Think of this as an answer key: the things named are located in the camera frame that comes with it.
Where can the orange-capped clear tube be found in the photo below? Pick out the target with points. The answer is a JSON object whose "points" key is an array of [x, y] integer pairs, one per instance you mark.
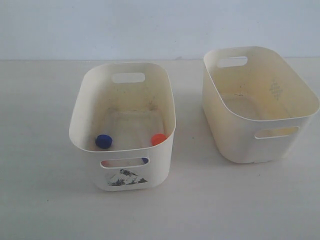
{"points": [[158, 138]]}

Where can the blue-capped tube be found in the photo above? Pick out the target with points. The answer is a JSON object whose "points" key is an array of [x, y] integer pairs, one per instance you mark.
{"points": [[103, 141], [144, 160]]}

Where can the cream plastic bin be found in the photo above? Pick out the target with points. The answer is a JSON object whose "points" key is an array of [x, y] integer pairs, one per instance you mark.
{"points": [[130, 102], [255, 104]]}

